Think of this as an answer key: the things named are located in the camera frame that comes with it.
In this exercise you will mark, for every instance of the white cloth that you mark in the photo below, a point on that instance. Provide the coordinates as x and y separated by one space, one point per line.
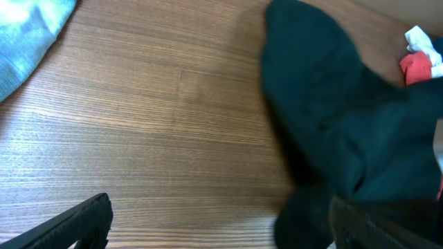
419 41

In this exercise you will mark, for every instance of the red cloth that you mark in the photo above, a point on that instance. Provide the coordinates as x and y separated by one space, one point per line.
416 68

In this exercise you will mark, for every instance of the folded light blue denim shorts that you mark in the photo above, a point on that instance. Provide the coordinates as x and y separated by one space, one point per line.
28 29

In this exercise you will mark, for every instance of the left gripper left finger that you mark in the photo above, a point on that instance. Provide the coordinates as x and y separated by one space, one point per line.
85 225

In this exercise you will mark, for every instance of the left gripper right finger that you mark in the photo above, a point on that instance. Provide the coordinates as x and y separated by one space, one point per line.
367 228

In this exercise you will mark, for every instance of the black shorts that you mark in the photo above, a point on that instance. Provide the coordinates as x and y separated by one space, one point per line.
346 131

